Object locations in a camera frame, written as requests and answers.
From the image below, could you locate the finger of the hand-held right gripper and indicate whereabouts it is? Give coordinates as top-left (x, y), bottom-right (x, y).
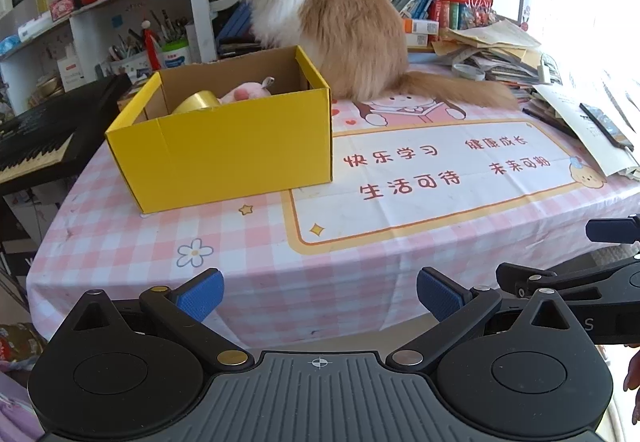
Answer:
top-left (496, 254), bottom-right (640, 306)
top-left (585, 216), bottom-right (640, 243)

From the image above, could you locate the bag of colourful trinkets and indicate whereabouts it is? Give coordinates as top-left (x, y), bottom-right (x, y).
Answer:
top-left (457, 4), bottom-right (498, 30)

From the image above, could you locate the row of colourful books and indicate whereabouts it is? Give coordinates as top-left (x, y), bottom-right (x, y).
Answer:
top-left (385, 0), bottom-right (496, 47)

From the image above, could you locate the white green-rimmed pen holder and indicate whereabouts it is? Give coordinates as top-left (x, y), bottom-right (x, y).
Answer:
top-left (161, 40), bottom-right (192, 69)

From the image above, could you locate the white masking tape roll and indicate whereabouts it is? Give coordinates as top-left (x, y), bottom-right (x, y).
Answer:
top-left (451, 63), bottom-right (487, 81)

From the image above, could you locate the red printed bag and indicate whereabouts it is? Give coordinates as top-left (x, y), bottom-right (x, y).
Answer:
top-left (0, 322), bottom-right (48, 370)

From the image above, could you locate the black keyboard stand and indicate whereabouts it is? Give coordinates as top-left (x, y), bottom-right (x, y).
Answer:
top-left (0, 194), bottom-right (38, 307)

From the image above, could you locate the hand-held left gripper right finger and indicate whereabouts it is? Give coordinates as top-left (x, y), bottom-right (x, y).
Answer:
top-left (386, 266), bottom-right (577, 369)

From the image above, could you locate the pink plush toy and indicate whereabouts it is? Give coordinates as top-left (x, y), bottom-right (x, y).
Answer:
top-left (217, 76), bottom-right (276, 105)

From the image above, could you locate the fluffy orange cat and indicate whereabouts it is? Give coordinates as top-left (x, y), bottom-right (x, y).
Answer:
top-left (237, 0), bottom-right (521, 110)

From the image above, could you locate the black pen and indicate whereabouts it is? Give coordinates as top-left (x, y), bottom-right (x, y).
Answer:
top-left (521, 106), bottom-right (568, 139)

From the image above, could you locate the stack of blue purple books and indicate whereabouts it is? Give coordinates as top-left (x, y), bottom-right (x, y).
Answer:
top-left (215, 0), bottom-right (255, 42)

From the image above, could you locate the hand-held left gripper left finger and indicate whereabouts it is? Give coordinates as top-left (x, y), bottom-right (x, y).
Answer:
top-left (67, 268), bottom-right (257, 369)

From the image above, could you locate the white patterned pen cup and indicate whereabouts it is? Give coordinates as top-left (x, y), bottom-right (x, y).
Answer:
top-left (107, 29), bottom-right (151, 78)

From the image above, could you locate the person's right hand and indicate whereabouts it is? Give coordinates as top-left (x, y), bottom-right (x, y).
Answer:
top-left (622, 348), bottom-right (640, 426)

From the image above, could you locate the purple cloth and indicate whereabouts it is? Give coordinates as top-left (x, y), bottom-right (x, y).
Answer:
top-left (0, 369), bottom-right (48, 442)

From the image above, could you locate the white carton with red label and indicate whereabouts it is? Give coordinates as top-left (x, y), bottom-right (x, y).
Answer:
top-left (56, 44), bottom-right (87, 92)

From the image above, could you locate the black smartphone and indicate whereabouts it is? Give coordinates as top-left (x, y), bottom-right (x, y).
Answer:
top-left (579, 102), bottom-right (635, 151)

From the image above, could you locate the black electronic keyboard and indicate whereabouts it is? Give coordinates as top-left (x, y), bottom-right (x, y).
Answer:
top-left (0, 72), bottom-right (133, 195)

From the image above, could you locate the yellow tape roll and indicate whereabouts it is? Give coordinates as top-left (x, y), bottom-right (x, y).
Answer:
top-left (170, 90), bottom-right (221, 115)

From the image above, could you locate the yellow cardboard box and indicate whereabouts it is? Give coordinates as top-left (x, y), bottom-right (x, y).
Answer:
top-left (104, 45), bottom-right (335, 215)

